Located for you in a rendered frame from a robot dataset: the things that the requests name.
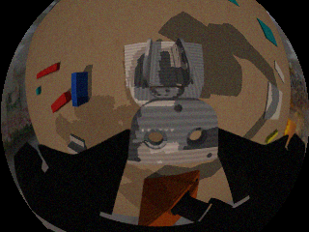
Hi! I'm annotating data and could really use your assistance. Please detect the blue rectangular block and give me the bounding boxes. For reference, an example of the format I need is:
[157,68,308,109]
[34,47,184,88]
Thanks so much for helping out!
[70,72,89,107]

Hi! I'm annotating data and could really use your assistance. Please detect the yellow flat bar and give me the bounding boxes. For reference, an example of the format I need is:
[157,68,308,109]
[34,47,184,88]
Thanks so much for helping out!
[266,129,278,144]

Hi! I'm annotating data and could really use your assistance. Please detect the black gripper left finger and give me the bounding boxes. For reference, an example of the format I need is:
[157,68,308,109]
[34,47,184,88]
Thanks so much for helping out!
[38,129,130,216]

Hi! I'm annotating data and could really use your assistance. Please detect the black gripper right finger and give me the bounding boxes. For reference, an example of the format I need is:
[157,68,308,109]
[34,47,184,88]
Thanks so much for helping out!
[217,128,289,204]

